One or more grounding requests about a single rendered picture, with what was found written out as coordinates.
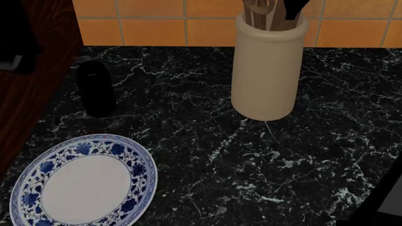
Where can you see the cream ceramic utensil crock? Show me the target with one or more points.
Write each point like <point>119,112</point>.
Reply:
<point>267,77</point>

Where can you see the black cylindrical shaker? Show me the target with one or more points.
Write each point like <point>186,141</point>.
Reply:
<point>96,90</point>

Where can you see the wooden spoon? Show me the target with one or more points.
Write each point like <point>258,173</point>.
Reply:
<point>256,13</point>

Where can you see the wooden spatula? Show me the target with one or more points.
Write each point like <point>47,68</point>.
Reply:
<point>278,16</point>

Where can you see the blue floral white plate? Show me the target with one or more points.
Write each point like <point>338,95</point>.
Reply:
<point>86,186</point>

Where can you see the black spatula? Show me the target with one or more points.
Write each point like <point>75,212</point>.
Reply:
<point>294,9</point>

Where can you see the dark wooden cabinet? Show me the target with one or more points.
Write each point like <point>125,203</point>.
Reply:
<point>34,94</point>

